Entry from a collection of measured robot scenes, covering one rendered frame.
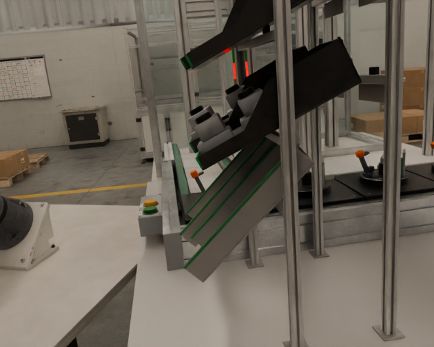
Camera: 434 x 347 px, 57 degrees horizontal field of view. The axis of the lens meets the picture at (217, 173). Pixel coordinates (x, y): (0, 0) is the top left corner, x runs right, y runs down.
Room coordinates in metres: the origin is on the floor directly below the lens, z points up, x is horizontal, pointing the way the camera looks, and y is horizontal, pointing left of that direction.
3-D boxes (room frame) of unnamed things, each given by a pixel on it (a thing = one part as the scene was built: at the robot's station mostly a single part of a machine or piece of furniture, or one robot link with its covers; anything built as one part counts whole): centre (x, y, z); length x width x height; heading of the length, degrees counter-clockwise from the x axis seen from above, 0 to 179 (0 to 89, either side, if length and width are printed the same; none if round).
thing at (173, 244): (1.37, 0.17, 0.91); 0.89 x 0.06 x 0.11; 7
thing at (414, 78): (7.61, -3.88, 0.52); 1.20 x 0.81 x 1.05; 2
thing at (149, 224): (1.17, 0.21, 0.93); 0.21 x 0.07 x 0.06; 7
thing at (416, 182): (1.17, -0.51, 1.01); 0.24 x 0.24 x 0.13; 7
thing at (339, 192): (1.14, -0.27, 1.01); 0.24 x 0.24 x 0.13; 7
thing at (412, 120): (6.42, -2.92, 0.20); 1.20 x 0.80 x 0.41; 92
